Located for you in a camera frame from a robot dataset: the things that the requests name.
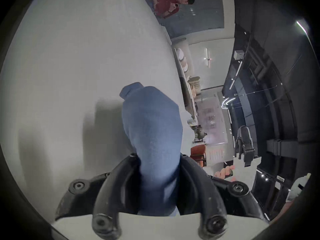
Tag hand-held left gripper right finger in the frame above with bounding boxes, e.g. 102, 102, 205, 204
178, 154, 266, 239

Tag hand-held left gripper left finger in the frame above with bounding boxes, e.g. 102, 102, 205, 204
54, 153, 141, 239

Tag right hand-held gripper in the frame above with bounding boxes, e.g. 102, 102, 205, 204
232, 126, 262, 184

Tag blue garment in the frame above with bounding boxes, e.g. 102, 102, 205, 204
119, 82, 184, 217

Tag person's right hand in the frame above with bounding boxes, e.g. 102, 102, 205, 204
214, 165, 236, 182

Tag brown wooden chair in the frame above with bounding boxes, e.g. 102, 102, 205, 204
190, 144, 207, 167

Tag shelf with plates and baskets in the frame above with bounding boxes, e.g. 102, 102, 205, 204
173, 38, 202, 121

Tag bed with white sheet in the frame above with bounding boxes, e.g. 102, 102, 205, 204
0, 0, 199, 226

